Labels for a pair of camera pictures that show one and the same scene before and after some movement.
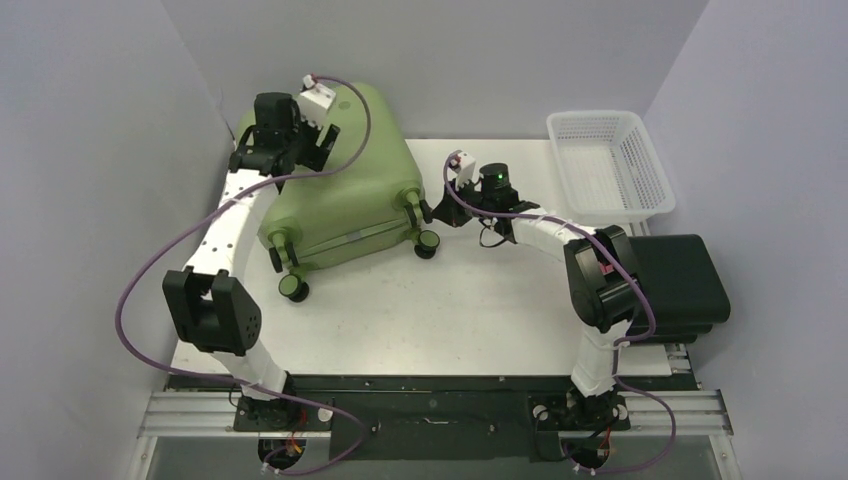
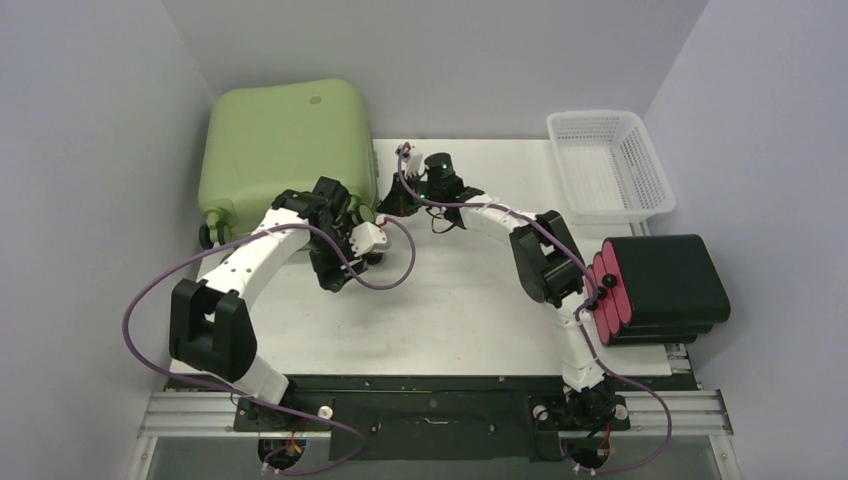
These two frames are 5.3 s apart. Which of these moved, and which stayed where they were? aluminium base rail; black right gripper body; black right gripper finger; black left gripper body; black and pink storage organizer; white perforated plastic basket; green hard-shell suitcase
Moved: black right gripper body; black left gripper body; black right gripper finger; green hard-shell suitcase
Stayed: white perforated plastic basket; aluminium base rail; black and pink storage organizer
